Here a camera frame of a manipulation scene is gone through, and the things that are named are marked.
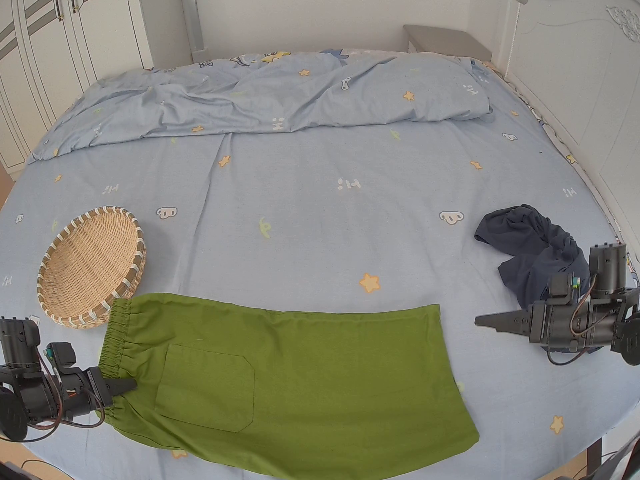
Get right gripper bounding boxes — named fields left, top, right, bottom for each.
left=475, top=298, right=596, bottom=350

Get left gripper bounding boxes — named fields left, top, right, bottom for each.
left=59, top=367, right=139, bottom=417

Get green shorts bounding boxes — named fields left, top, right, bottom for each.
left=98, top=292, right=481, bottom=480

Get dark blue garment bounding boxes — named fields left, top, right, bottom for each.
left=474, top=204, right=603, bottom=356

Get round woven basket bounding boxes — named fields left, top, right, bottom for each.
left=36, top=206, right=147, bottom=330

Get bed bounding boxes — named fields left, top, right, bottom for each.
left=0, top=0, right=640, bottom=480

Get grey bedside table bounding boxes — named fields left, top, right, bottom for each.
left=403, top=24, right=493, bottom=61

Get pale blue quilt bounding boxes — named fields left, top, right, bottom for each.
left=27, top=48, right=496, bottom=164

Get white wardrobe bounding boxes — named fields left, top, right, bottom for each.
left=0, top=0, right=156, bottom=171

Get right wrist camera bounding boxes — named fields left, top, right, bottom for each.
left=546, top=272, right=583, bottom=311

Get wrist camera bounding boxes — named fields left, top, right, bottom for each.
left=546, top=272, right=583, bottom=311
left=46, top=342, right=77, bottom=375

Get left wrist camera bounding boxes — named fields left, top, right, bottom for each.
left=46, top=342, right=77, bottom=375

